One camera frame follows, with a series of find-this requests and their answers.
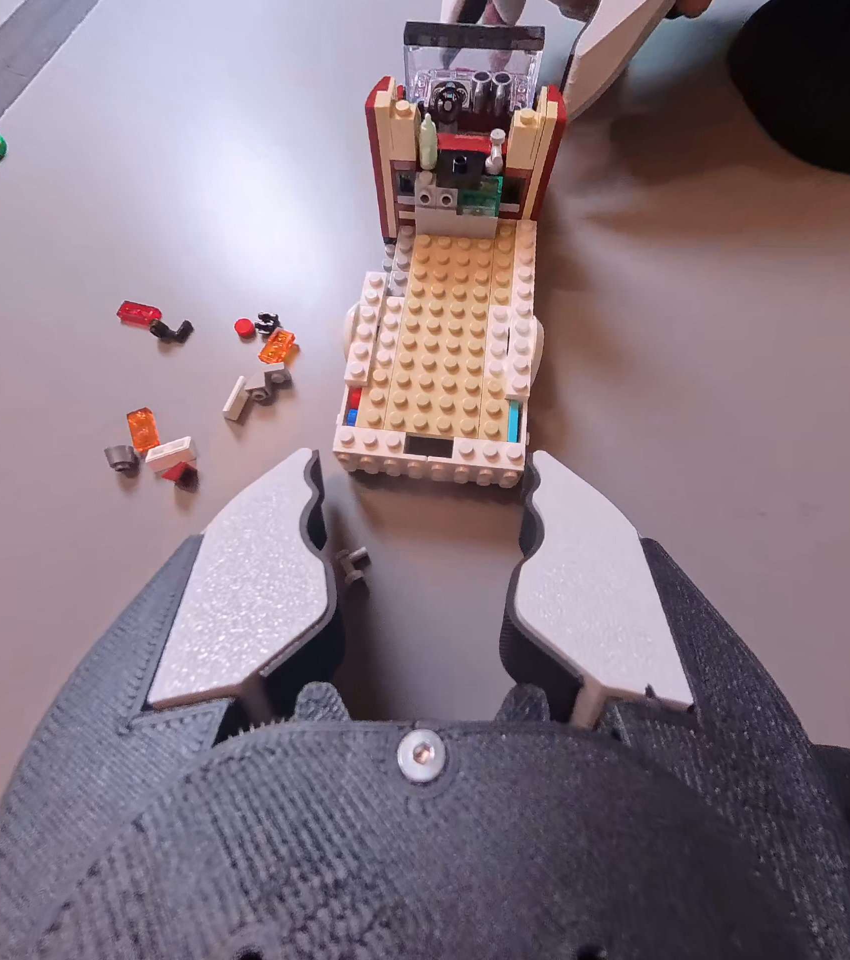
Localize grey desk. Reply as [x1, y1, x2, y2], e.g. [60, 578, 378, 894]
[0, 0, 850, 751]

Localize black square tile brick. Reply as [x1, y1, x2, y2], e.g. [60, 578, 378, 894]
[436, 153, 487, 189]

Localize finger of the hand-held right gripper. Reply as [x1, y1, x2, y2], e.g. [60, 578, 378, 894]
[438, 0, 529, 30]
[561, 0, 679, 123]

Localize black padded rest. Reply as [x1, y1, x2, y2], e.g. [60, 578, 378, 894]
[728, 0, 850, 177]

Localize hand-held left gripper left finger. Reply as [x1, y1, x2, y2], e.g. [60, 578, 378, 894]
[146, 447, 345, 725]

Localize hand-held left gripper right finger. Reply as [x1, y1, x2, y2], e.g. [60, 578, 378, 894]
[500, 450, 696, 732]

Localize transparent teal brick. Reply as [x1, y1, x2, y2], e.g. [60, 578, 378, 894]
[461, 178, 507, 219]

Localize toy brick camper van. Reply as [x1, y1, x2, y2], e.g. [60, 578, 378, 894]
[332, 21, 568, 492]

